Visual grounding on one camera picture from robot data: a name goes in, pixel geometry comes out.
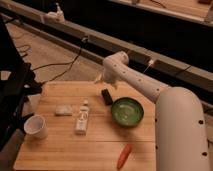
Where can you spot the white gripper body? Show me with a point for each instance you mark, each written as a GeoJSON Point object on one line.
{"type": "Point", "coordinates": [109, 75]}

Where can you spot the black eraser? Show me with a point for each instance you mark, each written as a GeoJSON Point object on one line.
{"type": "Point", "coordinates": [107, 97]}

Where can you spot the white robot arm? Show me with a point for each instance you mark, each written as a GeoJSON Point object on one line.
{"type": "Point", "coordinates": [180, 131]}

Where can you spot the green bowl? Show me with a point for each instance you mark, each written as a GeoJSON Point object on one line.
{"type": "Point", "coordinates": [127, 112]}

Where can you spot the white glue bottle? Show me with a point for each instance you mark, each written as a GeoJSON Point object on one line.
{"type": "Point", "coordinates": [82, 120]}

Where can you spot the orange carrot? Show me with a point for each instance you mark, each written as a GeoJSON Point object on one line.
{"type": "Point", "coordinates": [123, 156]}

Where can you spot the white paper cup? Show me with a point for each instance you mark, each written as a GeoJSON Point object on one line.
{"type": "Point", "coordinates": [36, 127]}

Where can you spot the black tripod equipment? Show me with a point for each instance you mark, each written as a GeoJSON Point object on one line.
{"type": "Point", "coordinates": [15, 89]}

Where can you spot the long metal rail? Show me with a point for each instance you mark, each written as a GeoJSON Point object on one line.
{"type": "Point", "coordinates": [181, 46]}

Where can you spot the white object on rail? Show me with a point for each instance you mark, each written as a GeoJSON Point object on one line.
{"type": "Point", "coordinates": [58, 15]}

